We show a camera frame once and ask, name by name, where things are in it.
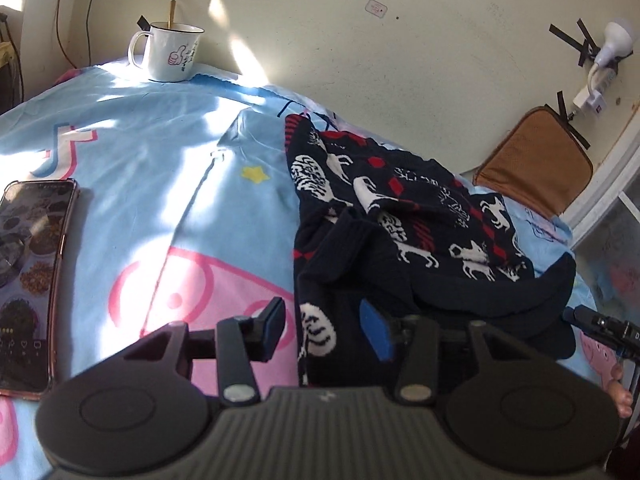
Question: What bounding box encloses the brown cushion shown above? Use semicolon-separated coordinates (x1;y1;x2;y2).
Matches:
472;105;595;219

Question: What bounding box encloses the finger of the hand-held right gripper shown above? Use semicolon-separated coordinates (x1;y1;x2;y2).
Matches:
562;305;599;335

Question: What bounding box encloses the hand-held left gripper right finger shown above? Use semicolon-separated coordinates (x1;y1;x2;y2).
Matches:
358;298;532;404

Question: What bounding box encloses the white plug adapter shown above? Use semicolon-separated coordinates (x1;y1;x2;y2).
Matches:
572;67;617;117

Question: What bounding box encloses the white framed glass door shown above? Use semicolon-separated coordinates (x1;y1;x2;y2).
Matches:
560;125;640;321

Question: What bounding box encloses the light blue cartoon printed blanket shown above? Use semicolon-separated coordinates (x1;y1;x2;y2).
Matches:
0;63;611;480

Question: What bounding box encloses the smartphone with pink case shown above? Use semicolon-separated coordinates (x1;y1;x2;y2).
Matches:
0;178;81;402

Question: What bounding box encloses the light blue cloth yellow star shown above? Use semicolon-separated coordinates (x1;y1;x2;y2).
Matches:
165;107;306;281

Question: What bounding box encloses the white printed mug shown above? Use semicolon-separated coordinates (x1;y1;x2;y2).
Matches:
128;21;206;84

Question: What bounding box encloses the person's right hand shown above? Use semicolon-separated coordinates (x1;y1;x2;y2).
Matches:
600;363;635;419

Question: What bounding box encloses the black wall cable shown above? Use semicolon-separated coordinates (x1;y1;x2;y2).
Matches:
84;0;108;67

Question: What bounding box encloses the black tape strip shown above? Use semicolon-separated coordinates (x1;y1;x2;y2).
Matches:
556;90;592;151
577;18;600;69
549;23;594;56

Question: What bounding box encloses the dark patterned knit sweater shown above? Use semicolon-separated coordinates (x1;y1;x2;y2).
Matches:
283;113;578;389

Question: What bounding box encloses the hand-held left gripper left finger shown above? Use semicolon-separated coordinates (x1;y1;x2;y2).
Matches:
122;296;288;407

